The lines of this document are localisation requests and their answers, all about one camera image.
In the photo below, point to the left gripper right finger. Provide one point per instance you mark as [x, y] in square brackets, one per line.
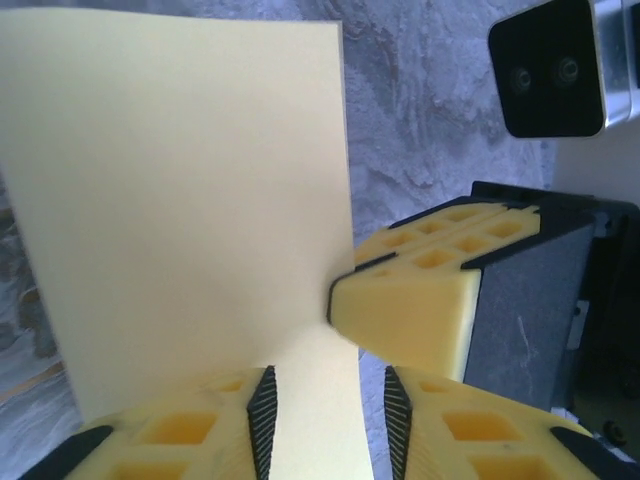
[475, 440]

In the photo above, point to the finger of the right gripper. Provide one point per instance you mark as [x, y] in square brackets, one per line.
[410, 315]
[415, 234]

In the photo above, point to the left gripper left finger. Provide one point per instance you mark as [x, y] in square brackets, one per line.
[165, 440]

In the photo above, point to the pale yellow paper sheet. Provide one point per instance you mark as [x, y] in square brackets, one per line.
[175, 175]

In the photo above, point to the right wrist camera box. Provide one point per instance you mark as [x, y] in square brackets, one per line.
[550, 70]

